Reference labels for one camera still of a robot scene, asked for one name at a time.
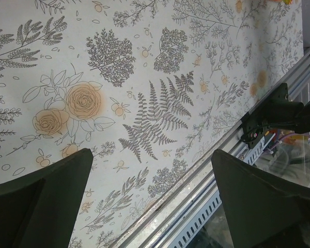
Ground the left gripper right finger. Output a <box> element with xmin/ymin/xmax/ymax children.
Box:
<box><xmin>211</xmin><ymin>149</ymin><xmax>310</xmax><ymax>247</ymax></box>

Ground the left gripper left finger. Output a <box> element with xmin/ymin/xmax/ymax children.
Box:
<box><xmin>0</xmin><ymin>148</ymin><xmax>94</xmax><ymax>247</ymax></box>

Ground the orange fruits candy packet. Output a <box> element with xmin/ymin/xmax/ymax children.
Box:
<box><xmin>271</xmin><ymin>0</ymin><xmax>298</xmax><ymax>5</ymax></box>

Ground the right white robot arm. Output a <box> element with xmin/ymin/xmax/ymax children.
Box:
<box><xmin>294</xmin><ymin>101</ymin><xmax>310</xmax><ymax>134</ymax></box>

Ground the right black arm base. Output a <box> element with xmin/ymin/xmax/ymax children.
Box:
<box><xmin>240</xmin><ymin>83</ymin><xmax>304</xmax><ymax>149</ymax></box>

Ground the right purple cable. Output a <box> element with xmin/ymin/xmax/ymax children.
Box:
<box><xmin>263</xmin><ymin>133</ymin><xmax>310</xmax><ymax>156</ymax></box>

